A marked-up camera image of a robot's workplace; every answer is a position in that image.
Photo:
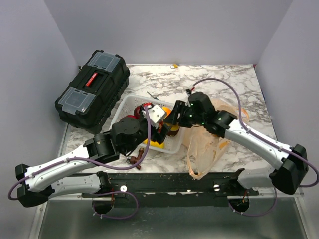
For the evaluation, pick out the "black mounting rail base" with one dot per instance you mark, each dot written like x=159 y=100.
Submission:
x=126 y=190

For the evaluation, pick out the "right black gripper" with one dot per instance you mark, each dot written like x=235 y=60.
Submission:
x=173 y=117

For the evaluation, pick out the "red fake apple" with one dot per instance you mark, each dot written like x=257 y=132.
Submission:
x=138 y=111

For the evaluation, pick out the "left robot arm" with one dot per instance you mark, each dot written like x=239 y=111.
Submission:
x=37 y=184

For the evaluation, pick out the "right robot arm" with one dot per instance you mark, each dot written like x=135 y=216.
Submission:
x=285 y=171

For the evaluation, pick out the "dark maroon fake fruit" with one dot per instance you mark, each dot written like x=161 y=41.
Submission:
x=173 y=131

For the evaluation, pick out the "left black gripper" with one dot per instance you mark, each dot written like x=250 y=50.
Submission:
x=159 y=137

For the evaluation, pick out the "white plastic basket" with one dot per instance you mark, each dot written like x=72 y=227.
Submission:
x=130 y=102

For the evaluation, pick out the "orange fake fruit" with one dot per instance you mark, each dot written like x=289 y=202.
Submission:
x=167 y=110

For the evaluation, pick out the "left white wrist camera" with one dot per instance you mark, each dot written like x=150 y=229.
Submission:
x=156 y=114

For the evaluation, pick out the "aluminium rail extrusion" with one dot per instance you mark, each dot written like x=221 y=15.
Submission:
x=262 y=192

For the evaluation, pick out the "black plastic toolbox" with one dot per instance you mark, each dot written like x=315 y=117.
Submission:
x=90 y=97

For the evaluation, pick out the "orange translucent plastic bag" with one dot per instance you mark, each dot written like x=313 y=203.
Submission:
x=204 y=150

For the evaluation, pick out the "yellow fake bell pepper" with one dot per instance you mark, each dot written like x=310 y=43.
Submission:
x=156 y=145

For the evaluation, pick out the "brown faucet tap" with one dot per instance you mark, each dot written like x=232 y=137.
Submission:
x=132 y=160

